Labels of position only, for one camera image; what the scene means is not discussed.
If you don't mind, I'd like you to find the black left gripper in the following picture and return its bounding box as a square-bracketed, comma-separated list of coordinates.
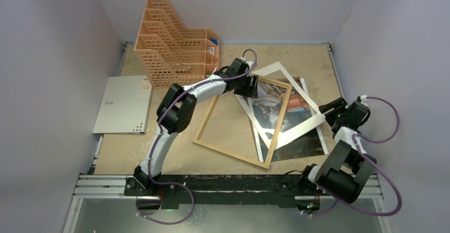
[233, 74, 257, 99]

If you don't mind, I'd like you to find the printed photo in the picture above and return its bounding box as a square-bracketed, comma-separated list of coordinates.
[247, 77, 330, 162]

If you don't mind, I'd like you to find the wooden picture frame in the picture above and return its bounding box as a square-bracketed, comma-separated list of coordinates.
[192, 92, 281, 174]

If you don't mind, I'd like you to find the white photo mat board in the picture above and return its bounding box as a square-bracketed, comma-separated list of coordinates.
[237, 62, 324, 149]

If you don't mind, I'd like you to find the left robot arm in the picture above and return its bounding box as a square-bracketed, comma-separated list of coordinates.
[133, 57, 258, 195]

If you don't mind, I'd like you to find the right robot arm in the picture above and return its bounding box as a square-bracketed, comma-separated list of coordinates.
[298, 96, 377, 204]

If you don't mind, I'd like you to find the red white item in organizer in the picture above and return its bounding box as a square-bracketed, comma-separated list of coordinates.
[207, 47, 215, 56]

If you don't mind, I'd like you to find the blue item in organizer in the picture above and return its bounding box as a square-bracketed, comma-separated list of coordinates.
[210, 39, 219, 46]

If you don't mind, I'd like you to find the orange plastic file organizer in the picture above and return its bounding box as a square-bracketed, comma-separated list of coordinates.
[134, 0, 220, 88]

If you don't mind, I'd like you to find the grey booklet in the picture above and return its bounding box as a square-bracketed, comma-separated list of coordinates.
[93, 75, 152, 134]

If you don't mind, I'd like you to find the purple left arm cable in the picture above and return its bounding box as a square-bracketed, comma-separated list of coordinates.
[136, 49, 258, 225]

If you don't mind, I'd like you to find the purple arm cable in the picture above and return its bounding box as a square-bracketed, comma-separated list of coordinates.
[299, 96, 403, 217]
[136, 49, 258, 225]

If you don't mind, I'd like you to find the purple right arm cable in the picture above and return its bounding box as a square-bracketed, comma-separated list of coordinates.
[299, 96, 403, 217]

